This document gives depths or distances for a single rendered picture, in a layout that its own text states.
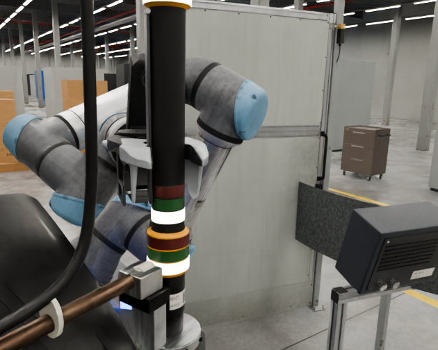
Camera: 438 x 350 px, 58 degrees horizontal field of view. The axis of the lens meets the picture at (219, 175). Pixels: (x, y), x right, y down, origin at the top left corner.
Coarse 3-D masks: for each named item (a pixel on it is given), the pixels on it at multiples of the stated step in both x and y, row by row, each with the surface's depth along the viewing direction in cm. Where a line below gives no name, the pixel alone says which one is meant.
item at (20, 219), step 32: (0, 224) 40; (32, 224) 42; (0, 256) 37; (32, 256) 39; (64, 256) 42; (0, 288) 35; (32, 288) 37; (96, 288) 41; (32, 320) 35; (96, 320) 39
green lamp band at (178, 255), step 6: (150, 252) 40; (156, 252) 39; (162, 252) 39; (168, 252) 39; (174, 252) 39; (180, 252) 39; (186, 252) 40; (150, 258) 40; (156, 258) 39; (162, 258) 39; (168, 258) 39; (174, 258) 39; (180, 258) 40
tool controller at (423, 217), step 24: (360, 216) 97; (384, 216) 98; (408, 216) 100; (432, 216) 101; (360, 240) 98; (384, 240) 92; (408, 240) 95; (432, 240) 98; (336, 264) 107; (360, 264) 98; (384, 264) 96; (408, 264) 100; (432, 264) 104; (360, 288) 99; (384, 288) 98
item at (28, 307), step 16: (80, 0) 29; (96, 96) 30; (96, 112) 31; (96, 128) 31; (96, 144) 31; (96, 160) 31; (96, 176) 31; (96, 192) 32; (80, 240) 32; (80, 256) 31; (64, 272) 31; (48, 288) 30; (64, 288) 30; (32, 304) 29; (48, 304) 30; (0, 320) 27; (16, 320) 27
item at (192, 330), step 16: (128, 272) 37; (144, 272) 37; (160, 272) 38; (144, 288) 37; (160, 288) 39; (128, 304) 38; (144, 304) 37; (160, 304) 38; (144, 320) 39; (160, 320) 39; (192, 320) 45; (144, 336) 40; (160, 336) 40; (176, 336) 42; (192, 336) 42
